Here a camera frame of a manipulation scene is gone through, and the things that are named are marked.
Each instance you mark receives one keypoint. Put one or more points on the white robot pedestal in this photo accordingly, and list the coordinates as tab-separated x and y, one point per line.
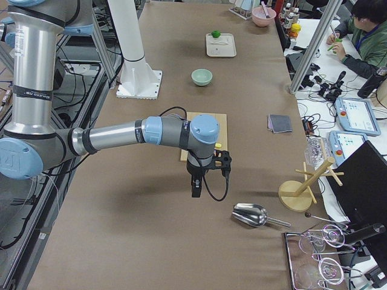
137	79

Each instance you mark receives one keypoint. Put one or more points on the grey folded cloth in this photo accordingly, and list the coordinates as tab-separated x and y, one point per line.
279	123

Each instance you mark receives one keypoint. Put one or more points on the pink bowl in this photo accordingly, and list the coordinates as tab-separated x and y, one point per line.
259	18

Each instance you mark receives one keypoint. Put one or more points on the wire glass rack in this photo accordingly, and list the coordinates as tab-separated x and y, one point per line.
323	258

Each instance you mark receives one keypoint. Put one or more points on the black bottle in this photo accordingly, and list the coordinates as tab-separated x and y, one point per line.
372	83

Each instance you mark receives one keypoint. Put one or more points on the teach pendant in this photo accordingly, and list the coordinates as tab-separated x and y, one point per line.
356	115
344	144

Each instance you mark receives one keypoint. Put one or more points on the white dish rack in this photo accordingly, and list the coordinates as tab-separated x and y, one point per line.
243	8

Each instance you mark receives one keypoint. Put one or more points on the black monitor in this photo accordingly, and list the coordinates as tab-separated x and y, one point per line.
362	198

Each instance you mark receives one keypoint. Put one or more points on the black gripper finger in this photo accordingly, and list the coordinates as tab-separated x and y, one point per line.
196	187

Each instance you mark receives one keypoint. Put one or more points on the green lime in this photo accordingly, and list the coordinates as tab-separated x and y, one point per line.
215	34

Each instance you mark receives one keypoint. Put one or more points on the lower teach pendant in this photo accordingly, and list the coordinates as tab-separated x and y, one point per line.
344	144

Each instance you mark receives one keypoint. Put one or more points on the upper teach pendant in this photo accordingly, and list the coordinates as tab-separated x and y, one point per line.
356	115

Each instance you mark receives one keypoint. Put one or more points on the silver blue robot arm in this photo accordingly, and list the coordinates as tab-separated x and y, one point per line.
31	145

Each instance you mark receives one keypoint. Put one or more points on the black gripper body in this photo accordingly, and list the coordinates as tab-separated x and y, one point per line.
193	170

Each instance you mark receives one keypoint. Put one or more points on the aluminium frame post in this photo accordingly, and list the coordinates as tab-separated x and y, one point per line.
324	23

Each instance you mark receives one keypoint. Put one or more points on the wooden cutting board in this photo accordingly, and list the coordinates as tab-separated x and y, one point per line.
222	141

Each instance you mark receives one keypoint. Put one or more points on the green ceramic bowl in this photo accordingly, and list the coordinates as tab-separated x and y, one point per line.
201	77

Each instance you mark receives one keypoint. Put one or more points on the clear plastic container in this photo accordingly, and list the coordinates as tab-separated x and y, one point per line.
317	151

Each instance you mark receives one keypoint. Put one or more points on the white rabbit tray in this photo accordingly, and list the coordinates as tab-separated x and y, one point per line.
221	51

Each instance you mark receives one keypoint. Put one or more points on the wooden mug tree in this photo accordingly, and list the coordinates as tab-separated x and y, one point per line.
298	196

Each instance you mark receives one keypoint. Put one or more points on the person in green jacket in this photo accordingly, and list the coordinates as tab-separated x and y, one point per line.
367	25

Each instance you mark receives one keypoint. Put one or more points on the metal scoop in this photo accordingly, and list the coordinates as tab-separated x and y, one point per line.
255	215

